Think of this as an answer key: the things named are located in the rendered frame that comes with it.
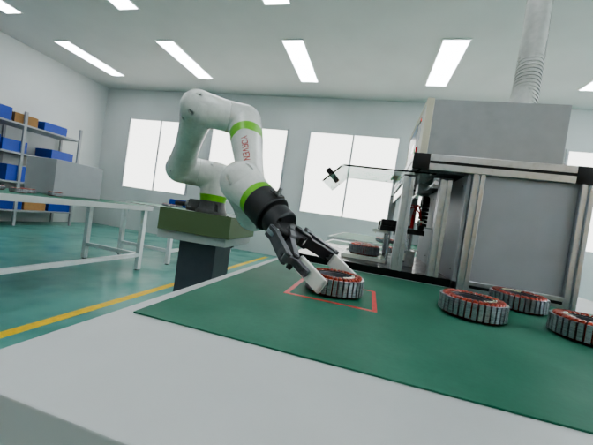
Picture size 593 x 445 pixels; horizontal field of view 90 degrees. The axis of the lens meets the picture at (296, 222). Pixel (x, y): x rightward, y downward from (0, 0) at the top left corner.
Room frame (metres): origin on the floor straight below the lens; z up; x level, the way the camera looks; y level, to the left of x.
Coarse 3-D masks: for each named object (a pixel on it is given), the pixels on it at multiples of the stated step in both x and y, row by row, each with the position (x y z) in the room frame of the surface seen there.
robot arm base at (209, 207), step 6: (180, 204) 1.44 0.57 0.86; (186, 204) 1.42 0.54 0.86; (192, 204) 1.40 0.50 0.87; (198, 204) 1.40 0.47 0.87; (204, 204) 1.37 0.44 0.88; (210, 204) 1.37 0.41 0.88; (216, 204) 1.38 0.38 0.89; (222, 204) 1.41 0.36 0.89; (192, 210) 1.40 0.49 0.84; (198, 210) 1.37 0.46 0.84; (204, 210) 1.35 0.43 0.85; (210, 210) 1.36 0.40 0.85; (216, 210) 1.38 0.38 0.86; (222, 210) 1.40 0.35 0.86
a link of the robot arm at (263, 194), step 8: (256, 192) 0.67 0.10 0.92; (264, 192) 0.66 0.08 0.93; (272, 192) 0.67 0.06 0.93; (280, 192) 0.67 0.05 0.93; (248, 200) 0.67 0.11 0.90; (256, 200) 0.66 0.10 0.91; (264, 200) 0.65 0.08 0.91; (272, 200) 0.65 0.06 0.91; (280, 200) 0.66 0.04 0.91; (248, 208) 0.67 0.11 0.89; (256, 208) 0.65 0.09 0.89; (264, 208) 0.64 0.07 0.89; (248, 216) 0.68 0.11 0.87; (256, 216) 0.65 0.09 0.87; (256, 224) 0.66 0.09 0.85
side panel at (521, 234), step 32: (480, 192) 0.80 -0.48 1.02; (512, 192) 0.80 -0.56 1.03; (544, 192) 0.78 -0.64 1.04; (576, 192) 0.76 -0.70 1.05; (480, 224) 0.81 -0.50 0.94; (512, 224) 0.79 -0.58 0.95; (544, 224) 0.78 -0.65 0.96; (576, 224) 0.75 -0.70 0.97; (480, 256) 0.81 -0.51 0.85; (512, 256) 0.79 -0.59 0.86; (544, 256) 0.77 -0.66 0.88; (576, 256) 0.75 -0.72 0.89; (480, 288) 0.80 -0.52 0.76; (512, 288) 0.79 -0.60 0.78; (544, 288) 0.77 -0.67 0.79; (576, 288) 0.74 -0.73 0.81
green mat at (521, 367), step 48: (240, 288) 0.50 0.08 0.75; (288, 288) 0.55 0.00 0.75; (384, 288) 0.68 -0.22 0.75; (432, 288) 0.77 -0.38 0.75; (240, 336) 0.31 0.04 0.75; (288, 336) 0.33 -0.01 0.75; (336, 336) 0.35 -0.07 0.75; (384, 336) 0.37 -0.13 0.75; (432, 336) 0.40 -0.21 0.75; (480, 336) 0.43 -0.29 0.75; (528, 336) 0.46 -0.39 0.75; (432, 384) 0.27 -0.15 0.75; (480, 384) 0.28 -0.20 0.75; (528, 384) 0.30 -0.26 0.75; (576, 384) 0.32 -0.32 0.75
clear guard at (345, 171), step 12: (348, 168) 0.94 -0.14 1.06; (360, 168) 0.91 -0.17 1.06; (372, 168) 0.89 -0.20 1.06; (384, 168) 0.88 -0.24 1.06; (324, 180) 0.93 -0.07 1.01; (336, 180) 1.05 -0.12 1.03; (372, 180) 1.12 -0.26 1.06; (384, 180) 1.08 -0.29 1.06; (396, 180) 1.04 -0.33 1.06; (420, 180) 0.97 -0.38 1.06
